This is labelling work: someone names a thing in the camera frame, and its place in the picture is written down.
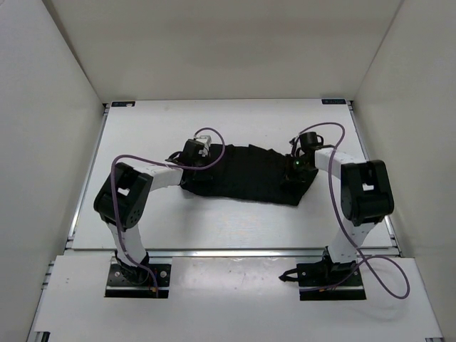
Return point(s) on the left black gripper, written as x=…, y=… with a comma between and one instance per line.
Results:
x=206, y=173

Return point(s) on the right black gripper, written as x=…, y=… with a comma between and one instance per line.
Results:
x=290, y=178

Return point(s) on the black pleated skirt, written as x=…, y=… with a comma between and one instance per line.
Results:
x=251, y=173

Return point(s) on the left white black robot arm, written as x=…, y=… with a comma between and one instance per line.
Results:
x=122, y=198

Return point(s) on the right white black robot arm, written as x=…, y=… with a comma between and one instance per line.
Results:
x=365, y=199

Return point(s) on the right blue corner label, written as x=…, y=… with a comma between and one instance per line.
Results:
x=333, y=101

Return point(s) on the blue corner label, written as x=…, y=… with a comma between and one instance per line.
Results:
x=333, y=101
x=122, y=104

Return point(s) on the left blue corner label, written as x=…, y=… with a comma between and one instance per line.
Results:
x=122, y=104

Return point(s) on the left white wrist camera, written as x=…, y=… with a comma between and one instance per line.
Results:
x=204, y=141

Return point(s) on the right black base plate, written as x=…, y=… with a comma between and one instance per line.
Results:
x=323, y=281

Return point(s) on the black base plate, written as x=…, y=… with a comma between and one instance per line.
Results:
x=323, y=281
x=123, y=284

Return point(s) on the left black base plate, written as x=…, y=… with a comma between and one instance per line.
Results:
x=123, y=284

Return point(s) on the aluminium table frame rail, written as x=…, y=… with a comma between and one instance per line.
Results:
x=235, y=253

